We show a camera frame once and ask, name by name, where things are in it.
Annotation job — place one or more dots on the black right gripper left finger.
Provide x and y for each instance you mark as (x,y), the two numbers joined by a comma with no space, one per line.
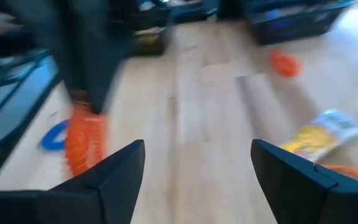
(89,202)

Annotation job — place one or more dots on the orange coil wristband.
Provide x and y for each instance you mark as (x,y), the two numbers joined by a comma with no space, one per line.
(85,140)

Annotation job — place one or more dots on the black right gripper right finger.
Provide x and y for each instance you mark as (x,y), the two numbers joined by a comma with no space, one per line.
(306,199)

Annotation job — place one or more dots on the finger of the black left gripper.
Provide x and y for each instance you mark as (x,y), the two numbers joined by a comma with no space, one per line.
(95,62)

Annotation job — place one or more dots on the red coil wristband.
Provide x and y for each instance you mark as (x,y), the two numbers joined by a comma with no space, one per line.
(286,65)

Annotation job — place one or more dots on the black mesh basket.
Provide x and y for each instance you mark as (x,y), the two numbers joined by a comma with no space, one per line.
(291,31)

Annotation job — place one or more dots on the yellow staple box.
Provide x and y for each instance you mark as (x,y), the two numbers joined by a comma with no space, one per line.
(148,40)
(322,137)

